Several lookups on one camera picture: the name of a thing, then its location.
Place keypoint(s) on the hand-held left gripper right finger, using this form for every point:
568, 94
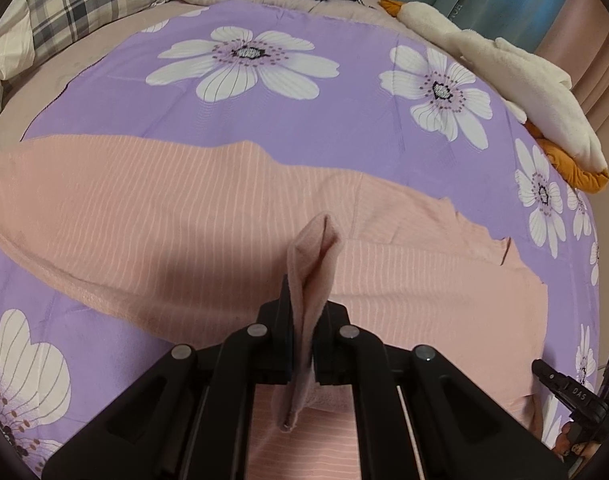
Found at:
320, 355

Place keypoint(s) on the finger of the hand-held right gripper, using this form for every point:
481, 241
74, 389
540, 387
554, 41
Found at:
567, 390

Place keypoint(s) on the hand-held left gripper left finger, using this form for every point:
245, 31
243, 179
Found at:
286, 330

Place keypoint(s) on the pink striped garment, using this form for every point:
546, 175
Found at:
184, 210

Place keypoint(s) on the person's right hand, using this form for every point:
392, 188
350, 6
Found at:
572, 442

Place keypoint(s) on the purple floral bed cover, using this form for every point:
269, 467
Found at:
334, 125

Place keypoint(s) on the white plush goose toy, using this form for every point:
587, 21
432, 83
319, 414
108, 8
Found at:
534, 80

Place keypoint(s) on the pink curtain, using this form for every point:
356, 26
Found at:
592, 55

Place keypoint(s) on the grey plaid pillow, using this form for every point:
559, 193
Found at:
89, 0

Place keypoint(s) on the cream checked pillow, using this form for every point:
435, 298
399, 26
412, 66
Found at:
7, 45

